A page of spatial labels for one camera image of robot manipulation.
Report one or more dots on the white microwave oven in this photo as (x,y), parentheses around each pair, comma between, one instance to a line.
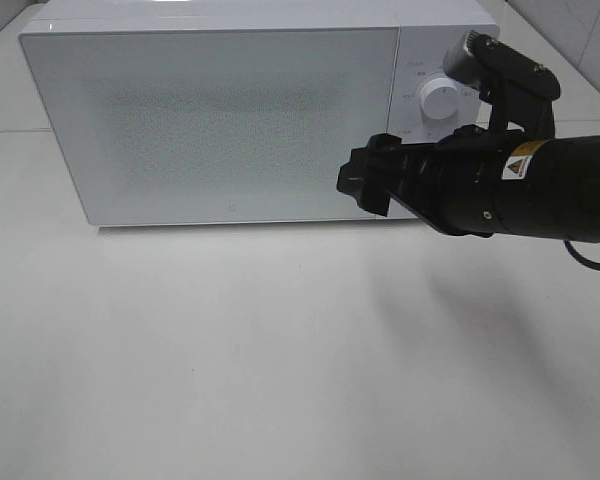
(426,30)

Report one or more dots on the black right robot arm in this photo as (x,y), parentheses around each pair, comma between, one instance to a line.
(547,189)

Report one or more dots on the white microwave door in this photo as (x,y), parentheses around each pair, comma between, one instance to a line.
(212,127)

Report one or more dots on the white upper microwave knob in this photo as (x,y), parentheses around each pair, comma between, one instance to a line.
(438,97)

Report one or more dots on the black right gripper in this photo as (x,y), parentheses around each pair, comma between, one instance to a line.
(449,184)

